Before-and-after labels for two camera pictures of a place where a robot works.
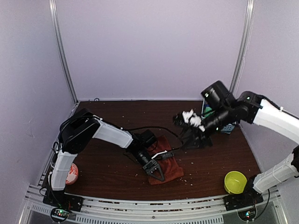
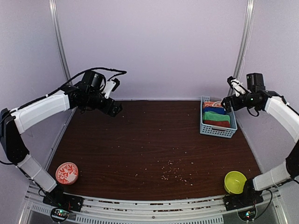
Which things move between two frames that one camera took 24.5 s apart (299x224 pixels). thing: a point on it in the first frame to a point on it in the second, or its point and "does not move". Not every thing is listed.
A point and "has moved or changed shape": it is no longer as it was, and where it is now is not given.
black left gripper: x=153 y=162 to x=114 y=110
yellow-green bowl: x=235 y=182 does not move
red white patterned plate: x=72 y=175 does not move
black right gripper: x=195 y=136 to x=236 y=106
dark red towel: x=169 y=169 has moved or changed shape
